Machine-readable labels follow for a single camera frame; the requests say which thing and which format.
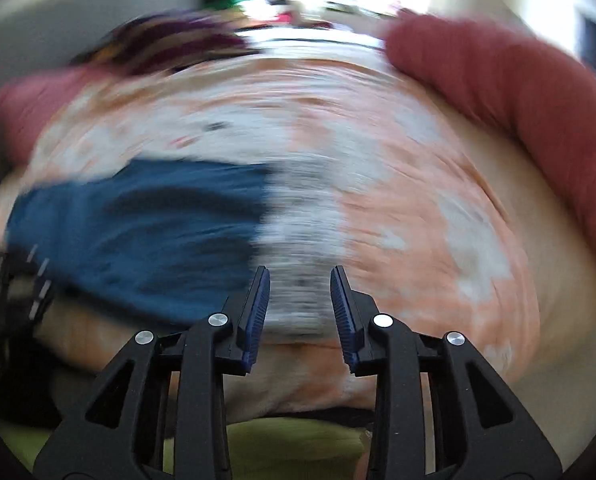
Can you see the orange and white printed blanket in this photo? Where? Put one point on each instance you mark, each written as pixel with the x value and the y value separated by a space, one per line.
pixel 407 200

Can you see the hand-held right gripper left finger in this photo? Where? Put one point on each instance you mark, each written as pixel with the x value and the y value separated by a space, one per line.
pixel 254 317

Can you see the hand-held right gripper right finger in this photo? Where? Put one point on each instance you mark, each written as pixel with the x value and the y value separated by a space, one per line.
pixel 345 317

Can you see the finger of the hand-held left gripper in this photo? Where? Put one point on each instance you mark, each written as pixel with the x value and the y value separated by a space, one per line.
pixel 33 285

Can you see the red rolled quilt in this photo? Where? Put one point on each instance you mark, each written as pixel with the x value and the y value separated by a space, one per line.
pixel 517 90

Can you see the blue denim pants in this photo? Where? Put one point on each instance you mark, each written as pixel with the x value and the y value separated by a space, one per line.
pixel 143 240

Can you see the purple striped pillow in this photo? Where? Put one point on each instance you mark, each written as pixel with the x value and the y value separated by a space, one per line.
pixel 178 45

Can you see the yellow-green cloth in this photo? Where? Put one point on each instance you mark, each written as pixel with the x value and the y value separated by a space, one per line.
pixel 288 445

